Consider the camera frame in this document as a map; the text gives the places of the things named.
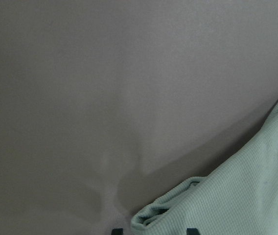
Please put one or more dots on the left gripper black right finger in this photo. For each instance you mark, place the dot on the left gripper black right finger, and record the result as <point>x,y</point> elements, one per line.
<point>192,231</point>

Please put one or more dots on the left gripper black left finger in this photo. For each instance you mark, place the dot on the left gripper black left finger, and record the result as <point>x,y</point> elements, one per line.
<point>117,231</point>

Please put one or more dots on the olive green long-sleeve shirt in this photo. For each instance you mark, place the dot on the olive green long-sleeve shirt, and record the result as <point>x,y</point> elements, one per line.
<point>240,197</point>

